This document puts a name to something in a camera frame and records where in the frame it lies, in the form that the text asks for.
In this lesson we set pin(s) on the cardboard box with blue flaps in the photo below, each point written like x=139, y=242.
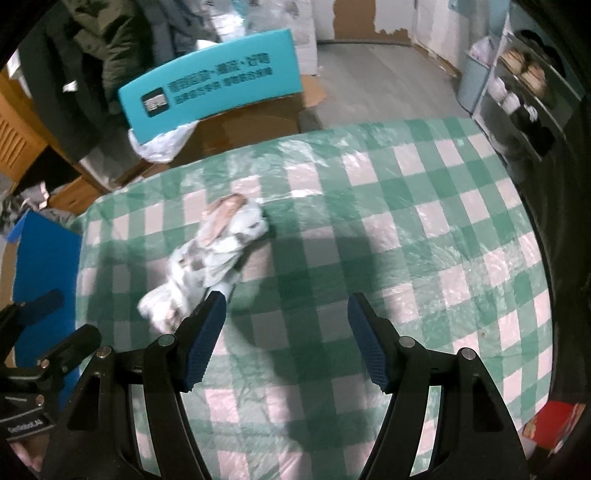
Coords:
x=207, y=92

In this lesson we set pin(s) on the dark grey clothes pile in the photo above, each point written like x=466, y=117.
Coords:
x=23, y=207

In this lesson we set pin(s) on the olive hanging jacket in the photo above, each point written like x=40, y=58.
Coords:
x=111, y=41

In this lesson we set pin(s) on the white patterned soft cloth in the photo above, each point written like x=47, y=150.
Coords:
x=217, y=240

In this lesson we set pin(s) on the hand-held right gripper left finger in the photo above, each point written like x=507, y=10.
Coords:
x=205, y=341

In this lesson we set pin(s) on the black shoe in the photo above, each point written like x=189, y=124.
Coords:
x=533, y=127

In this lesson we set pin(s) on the white shoe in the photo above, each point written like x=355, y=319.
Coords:
x=498, y=87
x=513, y=102

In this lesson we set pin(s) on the white plastic-wrapped package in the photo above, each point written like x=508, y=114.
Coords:
x=277, y=23

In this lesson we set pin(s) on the dark blue hanging coat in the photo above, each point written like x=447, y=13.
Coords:
x=180, y=27

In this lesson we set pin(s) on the person's left hand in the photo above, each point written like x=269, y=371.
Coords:
x=27, y=457

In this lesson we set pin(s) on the light blue shoe rack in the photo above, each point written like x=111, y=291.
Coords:
x=480, y=87

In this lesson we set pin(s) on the green checkered tablecloth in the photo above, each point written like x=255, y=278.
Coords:
x=392, y=207

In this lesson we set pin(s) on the brown shoe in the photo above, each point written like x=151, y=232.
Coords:
x=534, y=74

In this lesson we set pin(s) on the red box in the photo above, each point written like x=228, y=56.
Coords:
x=554, y=424

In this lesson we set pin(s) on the black hanging jacket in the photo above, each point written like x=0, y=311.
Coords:
x=60, y=101

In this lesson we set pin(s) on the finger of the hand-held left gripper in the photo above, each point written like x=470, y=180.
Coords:
x=78, y=344
x=41, y=302

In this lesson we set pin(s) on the wooden louvred wardrobe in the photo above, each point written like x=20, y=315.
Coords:
x=18, y=147

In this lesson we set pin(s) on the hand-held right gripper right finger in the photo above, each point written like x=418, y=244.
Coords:
x=369, y=341

